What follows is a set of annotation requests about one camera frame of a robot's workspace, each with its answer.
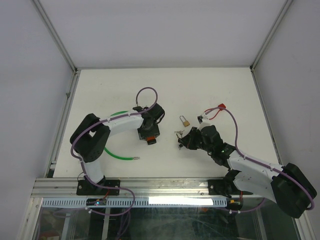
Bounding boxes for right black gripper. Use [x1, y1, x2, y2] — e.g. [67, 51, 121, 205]
[178, 126, 213, 154]

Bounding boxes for orange black padlock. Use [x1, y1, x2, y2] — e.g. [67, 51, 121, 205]
[146, 136, 157, 145]

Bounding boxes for green cable bike lock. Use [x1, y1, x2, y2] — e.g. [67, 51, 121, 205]
[104, 110, 140, 161]

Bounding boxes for black-headed key pair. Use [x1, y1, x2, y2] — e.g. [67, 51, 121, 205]
[176, 133, 184, 150]

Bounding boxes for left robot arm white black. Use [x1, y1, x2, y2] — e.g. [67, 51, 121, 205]
[69, 103, 165, 195]

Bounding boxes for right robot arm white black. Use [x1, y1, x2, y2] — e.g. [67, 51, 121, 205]
[178, 125, 317, 219]

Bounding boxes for small silver keys right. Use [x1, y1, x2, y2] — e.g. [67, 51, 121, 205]
[175, 130, 184, 136]

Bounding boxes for brass padlock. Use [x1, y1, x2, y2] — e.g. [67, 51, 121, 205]
[179, 115, 190, 128]

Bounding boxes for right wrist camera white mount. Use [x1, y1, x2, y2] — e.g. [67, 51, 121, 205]
[197, 112, 211, 129]

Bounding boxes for red cable seal tag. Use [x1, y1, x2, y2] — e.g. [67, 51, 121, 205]
[204, 103, 226, 120]

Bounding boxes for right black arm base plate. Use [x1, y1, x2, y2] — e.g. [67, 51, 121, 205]
[207, 179, 241, 198]

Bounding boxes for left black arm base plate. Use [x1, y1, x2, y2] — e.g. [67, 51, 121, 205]
[76, 178, 121, 196]

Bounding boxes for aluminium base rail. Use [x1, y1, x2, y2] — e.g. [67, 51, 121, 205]
[31, 176, 301, 198]

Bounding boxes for grey slotted cable duct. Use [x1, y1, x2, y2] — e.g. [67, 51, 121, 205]
[42, 196, 227, 209]

